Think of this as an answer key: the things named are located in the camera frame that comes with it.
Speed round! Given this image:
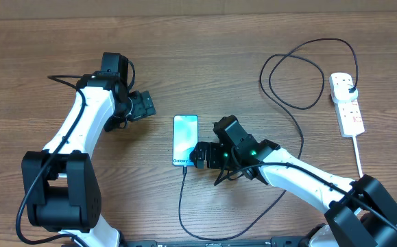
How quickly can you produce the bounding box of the white charger plug adapter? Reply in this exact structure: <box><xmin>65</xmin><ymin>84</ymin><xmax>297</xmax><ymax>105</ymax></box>
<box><xmin>329</xmin><ymin>72</ymin><xmax>359</xmax><ymax>104</ymax></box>

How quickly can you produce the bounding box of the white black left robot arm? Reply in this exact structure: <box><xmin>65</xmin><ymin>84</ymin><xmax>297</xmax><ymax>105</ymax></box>
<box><xmin>15</xmin><ymin>52</ymin><xmax>156</xmax><ymax>246</ymax></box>

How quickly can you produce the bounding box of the white extension strip cord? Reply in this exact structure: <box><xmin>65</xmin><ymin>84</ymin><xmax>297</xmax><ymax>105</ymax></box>
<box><xmin>351</xmin><ymin>135</ymin><xmax>365</xmax><ymax>179</ymax></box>

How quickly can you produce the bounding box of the blue Galaxy smartphone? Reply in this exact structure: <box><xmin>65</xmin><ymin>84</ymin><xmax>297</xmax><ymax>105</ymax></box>
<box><xmin>172</xmin><ymin>115</ymin><xmax>198</xmax><ymax>167</ymax></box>

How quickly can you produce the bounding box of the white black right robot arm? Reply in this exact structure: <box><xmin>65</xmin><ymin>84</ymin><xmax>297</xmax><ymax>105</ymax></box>
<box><xmin>189</xmin><ymin>115</ymin><xmax>397</xmax><ymax>247</ymax></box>

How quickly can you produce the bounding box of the white power extension strip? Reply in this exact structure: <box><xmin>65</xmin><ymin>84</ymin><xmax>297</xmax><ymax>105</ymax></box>
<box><xmin>334</xmin><ymin>99</ymin><xmax>365</xmax><ymax>138</ymax></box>

